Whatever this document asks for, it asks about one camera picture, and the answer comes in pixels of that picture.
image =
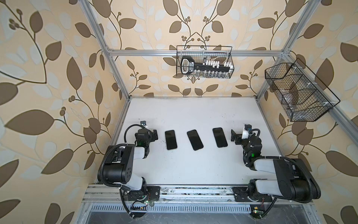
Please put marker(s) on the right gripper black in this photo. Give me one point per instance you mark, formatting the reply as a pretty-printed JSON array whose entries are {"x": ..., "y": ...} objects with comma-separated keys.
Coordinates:
[{"x": 238, "y": 136}]

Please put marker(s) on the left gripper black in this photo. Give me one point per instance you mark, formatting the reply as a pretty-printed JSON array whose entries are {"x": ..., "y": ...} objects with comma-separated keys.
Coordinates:
[{"x": 152, "y": 135}]

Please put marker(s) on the phone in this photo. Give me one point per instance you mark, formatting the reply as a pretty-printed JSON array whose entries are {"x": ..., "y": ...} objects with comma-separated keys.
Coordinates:
[
  {"x": 220, "y": 138},
  {"x": 171, "y": 140},
  {"x": 195, "y": 140}
]

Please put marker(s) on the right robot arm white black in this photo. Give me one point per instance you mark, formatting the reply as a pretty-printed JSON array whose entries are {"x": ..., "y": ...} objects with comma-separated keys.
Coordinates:
[{"x": 293, "y": 180}]

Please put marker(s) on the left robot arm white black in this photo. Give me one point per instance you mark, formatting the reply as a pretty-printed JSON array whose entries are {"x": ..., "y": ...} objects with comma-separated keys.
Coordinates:
[{"x": 116, "y": 169}]

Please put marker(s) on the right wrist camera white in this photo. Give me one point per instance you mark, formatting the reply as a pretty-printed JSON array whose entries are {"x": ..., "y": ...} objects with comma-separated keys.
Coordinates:
[{"x": 247, "y": 131}]

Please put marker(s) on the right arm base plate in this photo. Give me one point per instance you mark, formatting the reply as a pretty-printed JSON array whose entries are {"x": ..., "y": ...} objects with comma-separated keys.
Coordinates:
[{"x": 244, "y": 194}]

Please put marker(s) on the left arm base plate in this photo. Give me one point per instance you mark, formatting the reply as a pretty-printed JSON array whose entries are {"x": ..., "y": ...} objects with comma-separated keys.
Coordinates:
[{"x": 149, "y": 193}]

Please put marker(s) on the right wire basket black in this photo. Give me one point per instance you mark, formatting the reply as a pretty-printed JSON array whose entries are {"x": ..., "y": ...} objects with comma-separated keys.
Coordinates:
[{"x": 304, "y": 96}]

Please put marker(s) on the wire basket black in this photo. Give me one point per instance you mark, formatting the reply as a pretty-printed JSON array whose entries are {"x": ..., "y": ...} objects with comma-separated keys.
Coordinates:
[
  {"x": 208, "y": 52},
  {"x": 304, "y": 96}
]

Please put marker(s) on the back wire basket black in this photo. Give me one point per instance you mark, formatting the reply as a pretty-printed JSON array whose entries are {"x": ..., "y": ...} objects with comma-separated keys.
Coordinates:
[{"x": 208, "y": 52}]

